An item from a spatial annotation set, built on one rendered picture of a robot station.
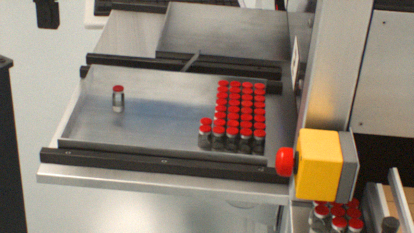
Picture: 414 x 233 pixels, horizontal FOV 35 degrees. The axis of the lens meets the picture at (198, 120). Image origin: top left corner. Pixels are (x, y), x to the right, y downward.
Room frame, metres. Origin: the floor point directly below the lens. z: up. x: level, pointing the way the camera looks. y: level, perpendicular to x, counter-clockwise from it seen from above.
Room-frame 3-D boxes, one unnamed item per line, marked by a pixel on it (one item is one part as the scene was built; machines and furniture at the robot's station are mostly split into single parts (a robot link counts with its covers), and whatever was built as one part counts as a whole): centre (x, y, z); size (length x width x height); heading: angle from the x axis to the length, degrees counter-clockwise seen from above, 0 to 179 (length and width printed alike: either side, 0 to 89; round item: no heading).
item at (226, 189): (1.16, 0.00, 0.87); 0.70 x 0.48 x 0.02; 178
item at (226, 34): (1.32, -0.08, 0.90); 0.34 x 0.26 x 0.04; 88
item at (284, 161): (0.73, -0.13, 0.99); 0.04 x 0.04 x 0.04; 88
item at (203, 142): (0.91, -0.01, 0.90); 0.02 x 0.02 x 0.05
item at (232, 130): (0.98, -0.06, 0.90); 0.18 x 0.02 x 0.05; 178
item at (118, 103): (1.02, 0.15, 0.90); 0.02 x 0.02 x 0.04
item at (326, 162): (0.73, -0.17, 1.00); 0.08 x 0.07 x 0.07; 88
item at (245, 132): (0.98, -0.08, 0.90); 0.18 x 0.02 x 0.05; 178
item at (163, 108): (0.99, 0.05, 0.90); 0.34 x 0.26 x 0.04; 88
